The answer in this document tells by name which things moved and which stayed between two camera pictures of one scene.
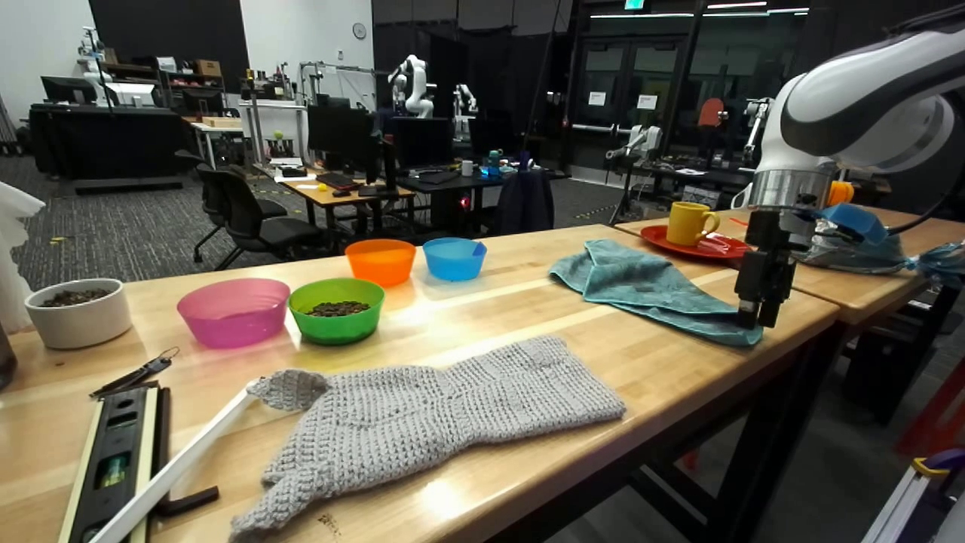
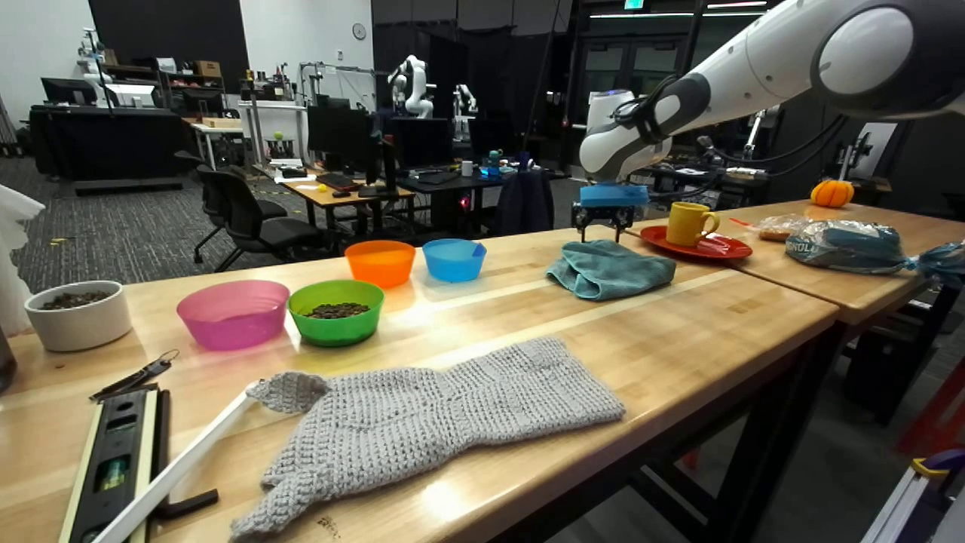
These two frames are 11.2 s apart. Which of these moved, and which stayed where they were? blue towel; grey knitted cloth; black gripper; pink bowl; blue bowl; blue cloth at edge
Moved: blue towel; black gripper
Stayed: pink bowl; grey knitted cloth; blue bowl; blue cloth at edge
